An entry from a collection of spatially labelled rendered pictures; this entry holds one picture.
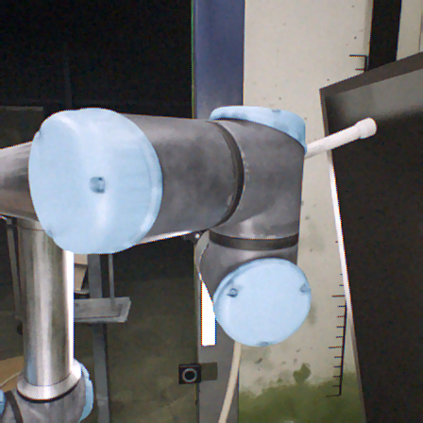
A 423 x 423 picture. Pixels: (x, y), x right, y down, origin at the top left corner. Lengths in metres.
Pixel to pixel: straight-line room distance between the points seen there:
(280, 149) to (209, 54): 1.17
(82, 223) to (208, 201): 0.08
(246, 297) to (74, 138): 0.19
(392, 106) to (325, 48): 0.58
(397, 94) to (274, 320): 0.84
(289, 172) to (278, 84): 1.19
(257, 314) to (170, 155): 0.17
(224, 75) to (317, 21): 0.41
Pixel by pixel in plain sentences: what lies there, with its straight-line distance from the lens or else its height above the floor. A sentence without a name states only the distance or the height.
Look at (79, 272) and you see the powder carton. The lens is 3.14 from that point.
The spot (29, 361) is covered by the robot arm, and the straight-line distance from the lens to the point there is 1.00.
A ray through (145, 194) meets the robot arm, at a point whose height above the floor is 1.46.
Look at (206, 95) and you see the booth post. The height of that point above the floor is 1.69.
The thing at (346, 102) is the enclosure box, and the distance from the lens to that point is 1.01.
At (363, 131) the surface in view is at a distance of 0.73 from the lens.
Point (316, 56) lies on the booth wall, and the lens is 1.56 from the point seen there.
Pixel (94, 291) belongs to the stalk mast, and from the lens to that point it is 1.79.
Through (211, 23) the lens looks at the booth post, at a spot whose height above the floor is 1.94.
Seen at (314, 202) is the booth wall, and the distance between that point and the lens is 1.55.
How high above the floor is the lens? 1.49
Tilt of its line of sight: 11 degrees down
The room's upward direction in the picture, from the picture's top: straight up
